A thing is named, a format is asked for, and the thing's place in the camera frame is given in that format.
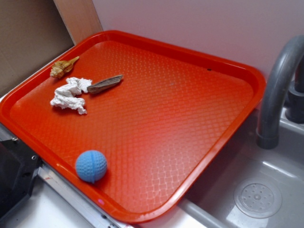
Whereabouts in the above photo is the brown cardboard panel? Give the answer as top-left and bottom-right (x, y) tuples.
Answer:
(0, 0), (74, 95)

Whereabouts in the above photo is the crumpled white paper towel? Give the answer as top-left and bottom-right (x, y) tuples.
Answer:
(50, 77), (92, 114)

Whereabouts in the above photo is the brown wood chip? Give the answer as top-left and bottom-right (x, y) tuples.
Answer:
(87, 75), (123, 94)

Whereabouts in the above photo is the tan spiral seashell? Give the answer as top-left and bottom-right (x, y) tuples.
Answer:
(50, 56), (79, 79)

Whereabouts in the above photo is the grey curved faucet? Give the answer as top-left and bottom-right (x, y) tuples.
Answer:
(256, 35), (304, 149)

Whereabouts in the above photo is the red plastic tray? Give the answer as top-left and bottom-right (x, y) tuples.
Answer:
(0, 31), (266, 224)

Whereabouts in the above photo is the grey toy sink basin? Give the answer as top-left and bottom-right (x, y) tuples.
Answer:
(179, 112), (304, 228)

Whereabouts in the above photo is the silver metal rail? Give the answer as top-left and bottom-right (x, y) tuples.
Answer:
(38, 164), (125, 228)

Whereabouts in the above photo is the blue dimpled ball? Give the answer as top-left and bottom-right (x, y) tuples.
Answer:
(75, 150), (107, 184)

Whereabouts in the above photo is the light wooden board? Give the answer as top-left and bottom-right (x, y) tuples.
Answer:
(54, 0), (103, 45)

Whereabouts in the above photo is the round sink drain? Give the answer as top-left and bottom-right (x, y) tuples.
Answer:
(234, 179), (282, 219)

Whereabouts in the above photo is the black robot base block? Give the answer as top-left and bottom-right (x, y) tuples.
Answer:
(0, 138), (41, 221)

